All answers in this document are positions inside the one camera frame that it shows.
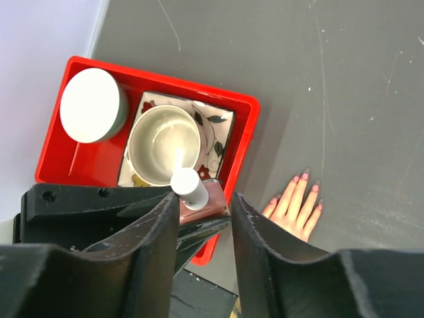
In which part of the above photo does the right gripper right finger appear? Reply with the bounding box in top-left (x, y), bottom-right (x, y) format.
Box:
top-left (231, 193), bottom-right (423, 317)

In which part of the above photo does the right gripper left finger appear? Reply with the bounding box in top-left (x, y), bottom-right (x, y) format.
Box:
top-left (1, 193), bottom-right (180, 317)

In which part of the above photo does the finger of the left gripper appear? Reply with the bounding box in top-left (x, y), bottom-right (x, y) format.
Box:
top-left (174, 215), bottom-right (231, 275)

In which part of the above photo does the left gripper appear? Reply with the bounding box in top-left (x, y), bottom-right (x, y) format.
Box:
top-left (12, 184), bottom-right (166, 251)

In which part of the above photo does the pink nail polish bottle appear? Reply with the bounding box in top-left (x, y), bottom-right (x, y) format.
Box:
top-left (180, 178), bottom-right (230, 225)

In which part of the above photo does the white nail polish cap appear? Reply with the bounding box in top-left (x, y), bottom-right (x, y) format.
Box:
top-left (170, 168), bottom-right (209, 211)

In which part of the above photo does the mannequin hand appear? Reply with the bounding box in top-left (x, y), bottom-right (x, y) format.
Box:
top-left (262, 168), bottom-right (323, 242)

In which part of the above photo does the cream cup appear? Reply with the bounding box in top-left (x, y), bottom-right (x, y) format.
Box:
top-left (127, 105), bottom-right (207, 187)

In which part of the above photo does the white bowl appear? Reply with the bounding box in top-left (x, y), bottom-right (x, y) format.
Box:
top-left (60, 68), bottom-right (129, 144)

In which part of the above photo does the floral square plate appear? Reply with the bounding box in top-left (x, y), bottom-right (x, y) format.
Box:
top-left (117, 91), bottom-right (235, 187)

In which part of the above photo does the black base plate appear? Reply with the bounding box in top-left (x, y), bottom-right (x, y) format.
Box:
top-left (168, 270), bottom-right (238, 318)

